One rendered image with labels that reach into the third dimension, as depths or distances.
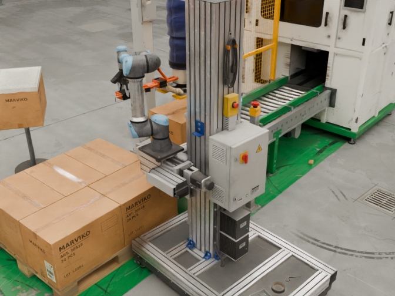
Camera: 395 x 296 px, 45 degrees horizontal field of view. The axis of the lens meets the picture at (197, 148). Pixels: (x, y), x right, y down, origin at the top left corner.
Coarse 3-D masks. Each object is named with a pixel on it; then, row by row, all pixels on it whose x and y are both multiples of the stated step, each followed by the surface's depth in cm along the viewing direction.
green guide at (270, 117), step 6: (312, 90) 525; (318, 90) 539; (300, 96) 512; (306, 96) 521; (312, 96) 531; (288, 102) 497; (294, 102) 504; (300, 102) 515; (282, 108) 486; (288, 108) 497; (270, 114) 471; (276, 114) 482; (282, 114) 490; (264, 120) 467; (270, 120) 475
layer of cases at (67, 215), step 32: (64, 160) 410; (96, 160) 410; (128, 160) 410; (0, 192) 367; (32, 192) 367; (64, 192) 366; (96, 192) 366; (128, 192) 366; (160, 192) 383; (0, 224) 361; (32, 224) 330; (64, 224) 330; (96, 224) 338; (128, 224) 364; (32, 256) 341; (64, 256) 324; (96, 256) 348
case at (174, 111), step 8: (168, 104) 415; (176, 104) 415; (184, 104) 415; (152, 112) 401; (160, 112) 399; (168, 112) 399; (176, 112) 399; (184, 112) 399; (176, 120) 384; (184, 120) 384; (176, 128) 385; (184, 128) 384; (176, 136) 389; (184, 136) 387
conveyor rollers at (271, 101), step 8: (280, 88) 559; (288, 88) 560; (264, 96) 542; (272, 96) 536; (280, 96) 538; (288, 96) 542; (296, 96) 536; (248, 104) 517; (264, 104) 523; (272, 104) 517; (280, 104) 520; (240, 112) 502; (248, 112) 497; (264, 112) 504; (240, 120) 482; (248, 120) 487; (272, 120) 479
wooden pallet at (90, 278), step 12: (12, 252) 366; (120, 252) 367; (132, 252) 378; (24, 264) 357; (108, 264) 371; (120, 264) 372; (84, 276) 344; (96, 276) 359; (72, 288) 339; (84, 288) 348
